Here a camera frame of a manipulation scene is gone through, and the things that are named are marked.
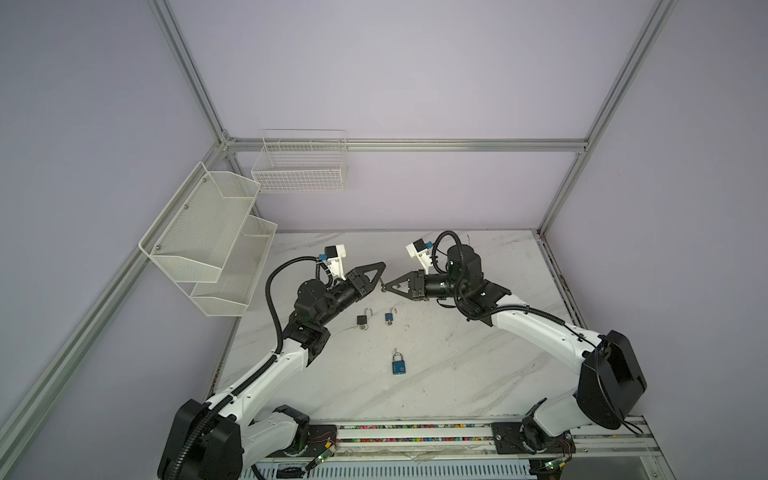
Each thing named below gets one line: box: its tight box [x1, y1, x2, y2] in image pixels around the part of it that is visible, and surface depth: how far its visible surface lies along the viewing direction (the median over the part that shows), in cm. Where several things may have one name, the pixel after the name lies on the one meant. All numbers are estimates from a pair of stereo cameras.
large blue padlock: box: [392, 352, 406, 375], surface depth 88 cm
